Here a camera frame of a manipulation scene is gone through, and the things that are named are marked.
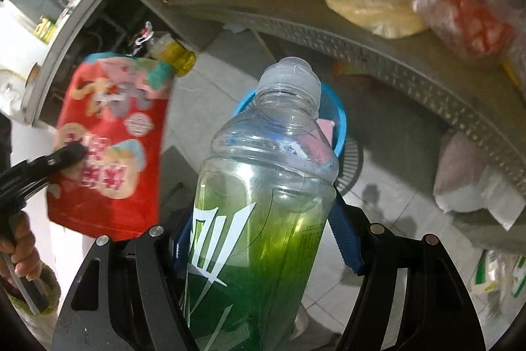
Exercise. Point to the concrete counter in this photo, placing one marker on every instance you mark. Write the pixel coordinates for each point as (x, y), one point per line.
(82, 18)

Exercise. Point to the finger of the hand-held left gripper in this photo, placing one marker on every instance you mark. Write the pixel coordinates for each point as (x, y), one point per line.
(49, 166)

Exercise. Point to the person's left hand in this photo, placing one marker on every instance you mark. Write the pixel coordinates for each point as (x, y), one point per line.
(26, 252)

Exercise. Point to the red snack bag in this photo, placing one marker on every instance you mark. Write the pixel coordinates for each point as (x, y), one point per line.
(119, 116)

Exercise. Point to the green label plastic bottle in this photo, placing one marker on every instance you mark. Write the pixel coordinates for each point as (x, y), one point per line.
(254, 211)

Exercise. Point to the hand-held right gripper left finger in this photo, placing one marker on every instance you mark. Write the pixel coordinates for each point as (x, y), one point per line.
(181, 248)

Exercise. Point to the red print plastic bag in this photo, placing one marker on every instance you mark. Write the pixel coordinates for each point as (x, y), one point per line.
(468, 26)

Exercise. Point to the white paper bag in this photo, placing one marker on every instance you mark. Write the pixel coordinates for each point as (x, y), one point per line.
(460, 178)

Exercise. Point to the wooden shelf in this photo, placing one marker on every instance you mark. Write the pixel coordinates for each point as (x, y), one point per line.
(287, 9)

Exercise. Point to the green dish soap bottle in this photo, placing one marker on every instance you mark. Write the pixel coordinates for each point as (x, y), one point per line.
(45, 31)

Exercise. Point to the green white plastic packet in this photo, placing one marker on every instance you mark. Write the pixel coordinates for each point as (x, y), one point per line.
(493, 277)

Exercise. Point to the blue plastic basket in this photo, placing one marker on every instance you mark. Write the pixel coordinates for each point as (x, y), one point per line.
(335, 120)

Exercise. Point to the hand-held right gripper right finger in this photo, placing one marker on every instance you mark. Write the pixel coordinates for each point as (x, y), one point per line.
(345, 244)

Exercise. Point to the yellow cooking oil bottle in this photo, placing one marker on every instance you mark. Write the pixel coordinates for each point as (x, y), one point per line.
(176, 59)

